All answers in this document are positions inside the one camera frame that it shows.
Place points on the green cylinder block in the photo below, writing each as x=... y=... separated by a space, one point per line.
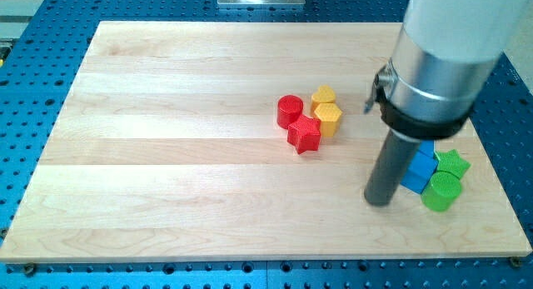
x=441 y=191

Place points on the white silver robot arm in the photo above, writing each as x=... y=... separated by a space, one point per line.
x=444 y=52

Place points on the green star block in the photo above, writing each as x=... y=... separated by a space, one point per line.
x=452 y=162

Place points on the yellow heart block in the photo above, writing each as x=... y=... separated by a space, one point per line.
x=323 y=94

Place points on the red cylinder block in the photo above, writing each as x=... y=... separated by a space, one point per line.
x=289 y=108

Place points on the blue cube block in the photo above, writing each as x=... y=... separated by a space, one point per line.
x=419 y=172

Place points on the red star block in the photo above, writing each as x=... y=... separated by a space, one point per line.
x=304 y=134

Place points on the yellow hexagon block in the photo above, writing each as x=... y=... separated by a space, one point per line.
x=329 y=114

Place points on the light wooden board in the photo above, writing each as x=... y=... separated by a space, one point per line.
x=167 y=149

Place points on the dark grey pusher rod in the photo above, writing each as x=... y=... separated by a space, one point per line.
x=391 y=165

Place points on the blue perforated metal table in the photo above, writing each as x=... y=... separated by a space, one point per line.
x=43 y=63

